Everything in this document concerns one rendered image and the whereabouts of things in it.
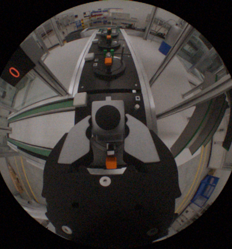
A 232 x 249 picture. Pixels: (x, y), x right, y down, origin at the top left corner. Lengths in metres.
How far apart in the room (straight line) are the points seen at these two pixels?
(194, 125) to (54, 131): 0.51
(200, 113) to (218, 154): 3.87
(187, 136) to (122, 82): 0.28
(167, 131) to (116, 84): 0.34
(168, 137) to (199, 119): 0.27
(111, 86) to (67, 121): 0.22
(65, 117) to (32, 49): 0.30
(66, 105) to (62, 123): 0.08
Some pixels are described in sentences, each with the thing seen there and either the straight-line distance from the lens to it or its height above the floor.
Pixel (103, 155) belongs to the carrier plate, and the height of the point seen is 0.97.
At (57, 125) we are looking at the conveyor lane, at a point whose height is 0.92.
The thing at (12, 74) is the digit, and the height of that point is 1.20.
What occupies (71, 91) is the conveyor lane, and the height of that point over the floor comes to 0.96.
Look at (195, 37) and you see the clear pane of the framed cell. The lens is 1.22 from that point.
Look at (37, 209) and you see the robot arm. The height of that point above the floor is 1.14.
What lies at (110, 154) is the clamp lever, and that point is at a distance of 0.16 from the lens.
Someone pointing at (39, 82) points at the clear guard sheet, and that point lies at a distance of 0.32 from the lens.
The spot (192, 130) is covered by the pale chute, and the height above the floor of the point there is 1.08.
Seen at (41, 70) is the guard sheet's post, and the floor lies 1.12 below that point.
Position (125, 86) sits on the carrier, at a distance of 0.30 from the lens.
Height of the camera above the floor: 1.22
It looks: 82 degrees down
